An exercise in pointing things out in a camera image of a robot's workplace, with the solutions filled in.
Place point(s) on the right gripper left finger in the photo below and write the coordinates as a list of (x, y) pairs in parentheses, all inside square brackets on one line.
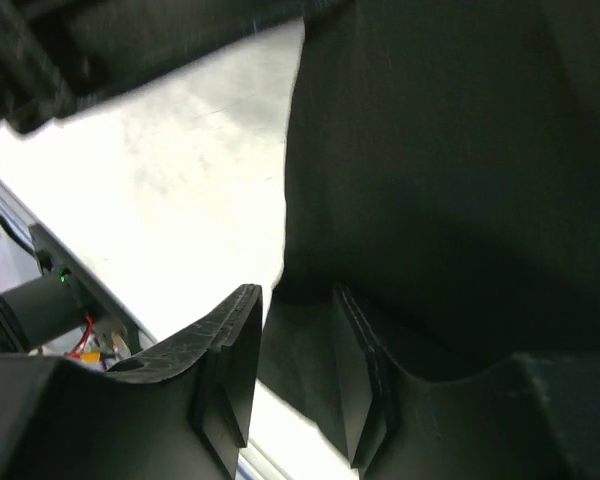
[(178, 410)]

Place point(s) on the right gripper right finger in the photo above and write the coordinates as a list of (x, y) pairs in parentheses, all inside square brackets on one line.
[(411, 411)]

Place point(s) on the black long sleeve shirt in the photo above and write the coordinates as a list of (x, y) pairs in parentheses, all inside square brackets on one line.
[(442, 161)]

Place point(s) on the aluminium front rail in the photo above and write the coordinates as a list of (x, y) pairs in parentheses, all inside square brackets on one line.
[(51, 304)]

